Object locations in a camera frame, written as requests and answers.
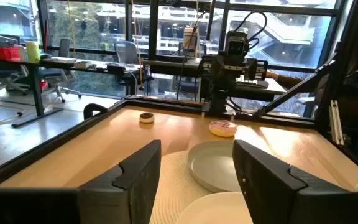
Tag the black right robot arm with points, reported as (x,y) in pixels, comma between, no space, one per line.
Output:
(217,99)

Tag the dark office chair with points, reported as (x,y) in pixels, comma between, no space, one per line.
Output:
(6,40)

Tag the red storage box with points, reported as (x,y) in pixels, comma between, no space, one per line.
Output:
(6,53)

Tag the round woven cream placemat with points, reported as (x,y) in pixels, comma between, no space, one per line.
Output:
(172,186)

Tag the black office desk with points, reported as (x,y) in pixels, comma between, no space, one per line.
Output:
(36,93)

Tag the light green cylinder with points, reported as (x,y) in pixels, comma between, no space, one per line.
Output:
(33,51)

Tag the small chocolate glazed donut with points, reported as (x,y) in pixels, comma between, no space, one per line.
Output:
(147,119)

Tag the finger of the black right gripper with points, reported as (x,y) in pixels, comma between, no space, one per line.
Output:
(257,71)
(206,68)

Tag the pink glazed donut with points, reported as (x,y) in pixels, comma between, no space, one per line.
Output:
(222,129)

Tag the silver aluminium bar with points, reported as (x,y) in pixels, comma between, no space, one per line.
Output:
(337,124)

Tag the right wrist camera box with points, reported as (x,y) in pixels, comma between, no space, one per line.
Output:
(236,46)

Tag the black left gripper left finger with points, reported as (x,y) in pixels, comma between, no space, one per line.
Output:
(129,193)

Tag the person's forearm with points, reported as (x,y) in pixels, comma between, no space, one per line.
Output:
(291,81)

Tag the black computer keyboard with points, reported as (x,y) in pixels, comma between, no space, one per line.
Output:
(256,84)

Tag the grey round plate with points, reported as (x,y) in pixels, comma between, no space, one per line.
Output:
(213,165)

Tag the white round plate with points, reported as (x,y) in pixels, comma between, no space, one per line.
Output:
(213,210)

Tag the grey desk with keyboard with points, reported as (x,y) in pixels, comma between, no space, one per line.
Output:
(275,90)

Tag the grey office chair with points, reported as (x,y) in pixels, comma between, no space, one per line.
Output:
(64,46)
(126,51)

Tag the person's hand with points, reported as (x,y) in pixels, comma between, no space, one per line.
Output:
(272,74)

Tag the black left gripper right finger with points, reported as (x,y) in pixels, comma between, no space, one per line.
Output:
(266,193)

